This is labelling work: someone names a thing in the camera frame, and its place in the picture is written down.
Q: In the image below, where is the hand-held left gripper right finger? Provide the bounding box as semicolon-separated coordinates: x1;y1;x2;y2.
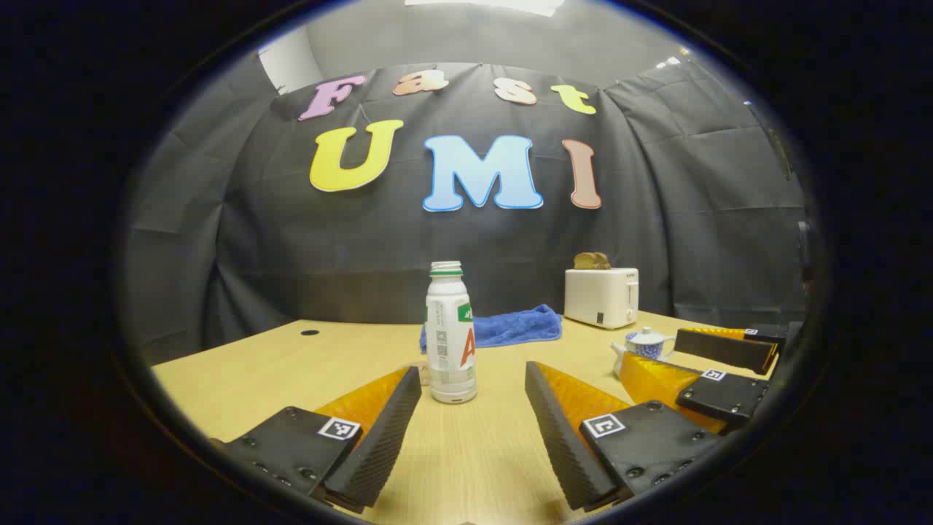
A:
525;361;722;513

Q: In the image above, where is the blue towel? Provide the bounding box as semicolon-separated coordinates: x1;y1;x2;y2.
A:
419;304;563;354

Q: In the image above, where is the black backdrop cloth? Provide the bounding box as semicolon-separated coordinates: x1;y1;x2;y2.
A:
120;62;813;365

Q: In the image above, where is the white water bottle green label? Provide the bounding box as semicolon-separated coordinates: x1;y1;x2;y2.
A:
425;261;479;404

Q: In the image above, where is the white toaster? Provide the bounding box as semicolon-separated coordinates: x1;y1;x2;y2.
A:
563;267;640;330

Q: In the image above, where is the white blue-patterned teacup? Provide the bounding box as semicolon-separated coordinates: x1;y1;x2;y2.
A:
611;339;676;378

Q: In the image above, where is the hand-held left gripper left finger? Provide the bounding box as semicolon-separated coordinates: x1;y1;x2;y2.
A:
211;365;423;515

